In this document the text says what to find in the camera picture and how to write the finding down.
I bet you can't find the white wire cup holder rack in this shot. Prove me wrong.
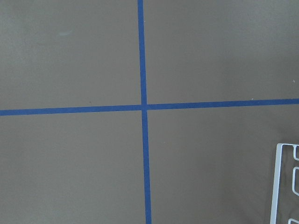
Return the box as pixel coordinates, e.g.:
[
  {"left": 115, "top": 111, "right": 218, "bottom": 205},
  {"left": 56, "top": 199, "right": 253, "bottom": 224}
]
[{"left": 270, "top": 143, "right": 299, "bottom": 224}]

